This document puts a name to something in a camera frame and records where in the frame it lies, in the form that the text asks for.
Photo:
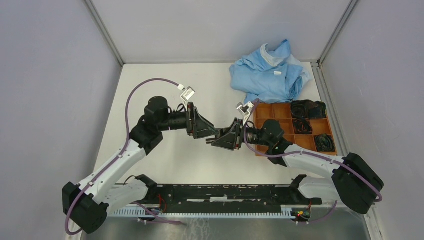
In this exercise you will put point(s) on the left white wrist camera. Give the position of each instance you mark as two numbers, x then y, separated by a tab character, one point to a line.
186	93

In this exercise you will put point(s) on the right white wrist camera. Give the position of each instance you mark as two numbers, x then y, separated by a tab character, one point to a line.
245	110

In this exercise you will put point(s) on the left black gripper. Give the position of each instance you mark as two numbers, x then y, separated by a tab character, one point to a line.
197	126

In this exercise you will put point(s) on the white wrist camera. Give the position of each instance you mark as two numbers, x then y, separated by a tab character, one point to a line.
245	110
186	93

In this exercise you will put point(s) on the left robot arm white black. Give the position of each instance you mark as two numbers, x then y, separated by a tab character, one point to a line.
85	203

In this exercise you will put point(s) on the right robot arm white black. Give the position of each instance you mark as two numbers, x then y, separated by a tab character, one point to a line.
347	179

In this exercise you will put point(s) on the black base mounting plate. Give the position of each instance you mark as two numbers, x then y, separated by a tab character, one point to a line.
225	199

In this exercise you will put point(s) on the orange compartment tray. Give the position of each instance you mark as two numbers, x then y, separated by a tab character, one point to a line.
304	122

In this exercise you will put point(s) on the blue crumpled cloth garment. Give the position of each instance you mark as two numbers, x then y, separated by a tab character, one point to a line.
270	75

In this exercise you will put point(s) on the dark metal faucet tee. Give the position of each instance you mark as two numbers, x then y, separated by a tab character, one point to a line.
215	137

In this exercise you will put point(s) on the white slotted cable duct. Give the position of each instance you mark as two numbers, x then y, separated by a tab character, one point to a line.
133	211

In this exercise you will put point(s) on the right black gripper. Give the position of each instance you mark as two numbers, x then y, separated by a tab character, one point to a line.
231	141

